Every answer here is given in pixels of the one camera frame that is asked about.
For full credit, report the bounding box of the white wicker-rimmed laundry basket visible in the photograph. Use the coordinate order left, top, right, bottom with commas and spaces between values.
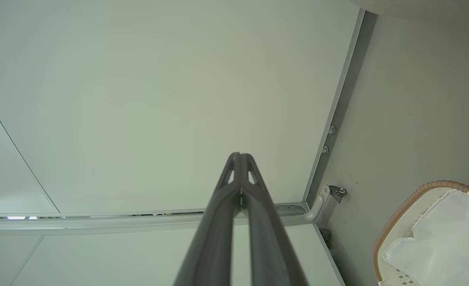
372, 180, 469, 286

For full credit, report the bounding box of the black partition foot pad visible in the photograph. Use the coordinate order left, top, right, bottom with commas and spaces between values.
319, 228, 333, 249

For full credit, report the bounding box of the grey partition bottom rail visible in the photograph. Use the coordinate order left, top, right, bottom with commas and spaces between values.
302, 9, 378, 204

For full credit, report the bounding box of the grey curved partition foot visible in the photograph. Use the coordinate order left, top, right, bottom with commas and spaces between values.
304, 184, 331, 224

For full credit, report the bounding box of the grey partition side frame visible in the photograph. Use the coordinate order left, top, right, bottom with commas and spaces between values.
0, 203, 310, 236

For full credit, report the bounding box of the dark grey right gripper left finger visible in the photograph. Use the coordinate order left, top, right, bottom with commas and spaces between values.
174, 152, 242, 286

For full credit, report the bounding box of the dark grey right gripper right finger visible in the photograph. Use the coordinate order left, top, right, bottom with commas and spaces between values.
240, 153, 308, 286

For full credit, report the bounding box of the white basket liner cloth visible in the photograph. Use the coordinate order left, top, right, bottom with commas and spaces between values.
382, 189, 469, 286

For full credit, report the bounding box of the small black caster wheel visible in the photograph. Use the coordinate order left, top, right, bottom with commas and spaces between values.
329, 185, 347, 204

